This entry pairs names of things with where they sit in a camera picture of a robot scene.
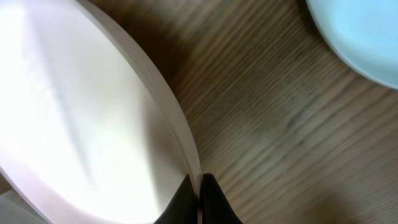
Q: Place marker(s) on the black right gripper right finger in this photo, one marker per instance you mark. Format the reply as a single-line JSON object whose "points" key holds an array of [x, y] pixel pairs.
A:
{"points": [[214, 205]]}

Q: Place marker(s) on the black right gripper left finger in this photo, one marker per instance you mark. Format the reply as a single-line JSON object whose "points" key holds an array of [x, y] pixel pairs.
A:
{"points": [[183, 207]]}

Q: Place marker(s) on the pink plate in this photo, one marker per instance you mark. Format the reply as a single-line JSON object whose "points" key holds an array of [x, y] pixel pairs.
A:
{"points": [[90, 130]]}

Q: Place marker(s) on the light blue plate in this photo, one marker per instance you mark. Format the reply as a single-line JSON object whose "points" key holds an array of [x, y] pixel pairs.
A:
{"points": [[363, 33]]}

